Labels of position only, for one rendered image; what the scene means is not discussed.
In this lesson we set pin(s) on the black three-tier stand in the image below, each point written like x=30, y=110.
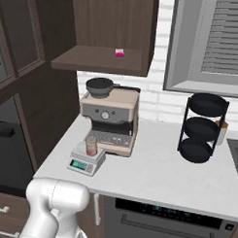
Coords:
x=201, y=127

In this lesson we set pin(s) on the black built-in oven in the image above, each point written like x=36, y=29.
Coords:
x=9, y=152

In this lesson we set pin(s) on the window with grey blinds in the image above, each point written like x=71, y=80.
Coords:
x=207, y=43

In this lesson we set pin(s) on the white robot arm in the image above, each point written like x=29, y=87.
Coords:
x=53, y=203

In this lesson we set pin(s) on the grey sink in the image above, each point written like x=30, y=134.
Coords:
x=237, y=157

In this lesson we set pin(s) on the grey dishwasher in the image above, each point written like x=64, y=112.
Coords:
x=172, y=228

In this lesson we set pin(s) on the dark wood base cupboard door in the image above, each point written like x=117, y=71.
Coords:
x=89, y=227

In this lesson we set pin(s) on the red and cream food can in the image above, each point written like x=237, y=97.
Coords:
x=91, y=146

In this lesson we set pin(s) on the beige and grey coffee machine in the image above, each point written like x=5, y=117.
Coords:
x=110, y=106

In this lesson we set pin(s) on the dark wood drawer front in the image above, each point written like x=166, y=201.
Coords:
x=9, y=204
x=3, y=228

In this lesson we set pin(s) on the small pink box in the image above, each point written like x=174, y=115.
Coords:
x=119, y=53

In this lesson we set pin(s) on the dark wood wall cabinet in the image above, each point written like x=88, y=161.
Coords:
x=111, y=26

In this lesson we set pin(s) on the white digital scale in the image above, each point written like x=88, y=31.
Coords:
x=85, y=163

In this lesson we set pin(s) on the glass-fronted tall cabinet door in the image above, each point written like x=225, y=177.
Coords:
x=20, y=33

